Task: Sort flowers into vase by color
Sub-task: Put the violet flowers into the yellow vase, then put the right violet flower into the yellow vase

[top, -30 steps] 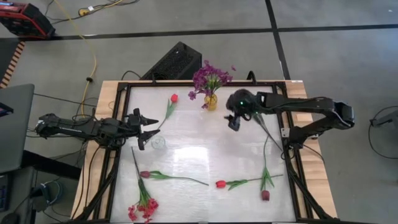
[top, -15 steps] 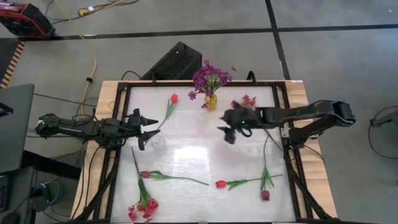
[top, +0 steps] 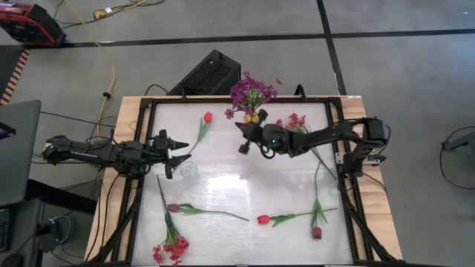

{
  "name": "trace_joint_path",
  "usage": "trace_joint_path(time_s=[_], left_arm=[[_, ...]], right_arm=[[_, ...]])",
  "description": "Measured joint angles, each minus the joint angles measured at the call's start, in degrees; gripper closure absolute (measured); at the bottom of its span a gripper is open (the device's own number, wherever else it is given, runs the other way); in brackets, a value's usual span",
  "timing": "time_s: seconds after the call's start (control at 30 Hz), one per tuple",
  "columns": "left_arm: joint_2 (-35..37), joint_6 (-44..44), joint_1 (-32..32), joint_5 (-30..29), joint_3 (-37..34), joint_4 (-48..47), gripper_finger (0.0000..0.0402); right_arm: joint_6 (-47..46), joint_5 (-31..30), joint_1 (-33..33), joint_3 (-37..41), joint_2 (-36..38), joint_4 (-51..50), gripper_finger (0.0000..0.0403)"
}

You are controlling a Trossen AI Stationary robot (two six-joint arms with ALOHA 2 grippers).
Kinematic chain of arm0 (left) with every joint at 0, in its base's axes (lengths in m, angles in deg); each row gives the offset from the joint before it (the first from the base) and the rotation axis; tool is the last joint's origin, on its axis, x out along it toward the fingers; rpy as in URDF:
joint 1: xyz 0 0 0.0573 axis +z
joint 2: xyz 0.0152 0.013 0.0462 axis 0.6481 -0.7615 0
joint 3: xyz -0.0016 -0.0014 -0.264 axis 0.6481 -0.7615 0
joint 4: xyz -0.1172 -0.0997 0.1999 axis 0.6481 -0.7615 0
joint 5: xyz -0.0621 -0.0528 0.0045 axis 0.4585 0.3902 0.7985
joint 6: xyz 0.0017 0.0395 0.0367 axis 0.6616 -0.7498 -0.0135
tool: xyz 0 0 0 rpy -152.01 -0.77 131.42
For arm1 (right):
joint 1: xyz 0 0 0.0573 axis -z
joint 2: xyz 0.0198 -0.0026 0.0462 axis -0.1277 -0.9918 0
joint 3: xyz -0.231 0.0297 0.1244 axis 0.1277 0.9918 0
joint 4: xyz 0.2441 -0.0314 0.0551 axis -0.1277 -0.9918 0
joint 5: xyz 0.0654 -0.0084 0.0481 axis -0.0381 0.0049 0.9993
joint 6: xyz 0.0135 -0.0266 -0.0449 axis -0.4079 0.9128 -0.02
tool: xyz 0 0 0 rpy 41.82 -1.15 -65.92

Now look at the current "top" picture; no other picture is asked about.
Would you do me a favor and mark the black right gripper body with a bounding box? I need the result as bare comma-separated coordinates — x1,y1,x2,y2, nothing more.
238,110,294,159

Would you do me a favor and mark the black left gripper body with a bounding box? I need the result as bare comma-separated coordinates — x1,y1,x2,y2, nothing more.
148,129,174,179

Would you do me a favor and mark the pink-red artificial flower bunch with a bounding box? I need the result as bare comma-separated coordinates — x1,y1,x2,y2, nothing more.
151,174,191,267
275,112,338,181

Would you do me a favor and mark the dark red artificial tulip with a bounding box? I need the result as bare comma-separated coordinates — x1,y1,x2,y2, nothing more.
309,162,329,240
166,202,250,223

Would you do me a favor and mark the bright red artificial tulip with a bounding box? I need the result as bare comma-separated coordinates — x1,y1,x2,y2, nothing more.
187,111,214,155
257,206,339,228

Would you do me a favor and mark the clear glass vase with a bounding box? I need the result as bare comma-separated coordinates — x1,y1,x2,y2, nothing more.
180,162,199,179

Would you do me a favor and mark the black perforated box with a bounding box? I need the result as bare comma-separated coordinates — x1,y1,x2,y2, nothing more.
166,49,242,96

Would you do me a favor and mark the white table sheet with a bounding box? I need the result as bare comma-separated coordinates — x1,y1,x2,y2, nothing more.
131,102,353,266

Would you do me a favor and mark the silver mounting plate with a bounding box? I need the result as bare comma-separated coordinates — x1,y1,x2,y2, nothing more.
335,151,387,167

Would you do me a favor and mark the grey laptop lid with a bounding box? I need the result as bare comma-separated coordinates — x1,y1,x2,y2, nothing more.
0,99,42,208

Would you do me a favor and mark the dark side desk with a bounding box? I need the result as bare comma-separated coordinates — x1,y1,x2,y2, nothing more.
0,179,97,267

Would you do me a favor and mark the dark striped-edge floor mat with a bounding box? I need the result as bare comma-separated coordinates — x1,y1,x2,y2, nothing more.
0,46,30,107

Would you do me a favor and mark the red and black tool case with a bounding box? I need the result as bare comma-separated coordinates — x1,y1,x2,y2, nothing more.
0,1,67,47

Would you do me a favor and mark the grey stand foot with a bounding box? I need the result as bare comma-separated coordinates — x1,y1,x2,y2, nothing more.
440,129,475,153

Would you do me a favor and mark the black aluminium table frame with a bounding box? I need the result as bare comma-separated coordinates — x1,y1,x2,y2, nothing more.
85,95,405,267

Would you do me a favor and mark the yellow extension cable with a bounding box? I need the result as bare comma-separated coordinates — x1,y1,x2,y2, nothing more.
65,0,117,138

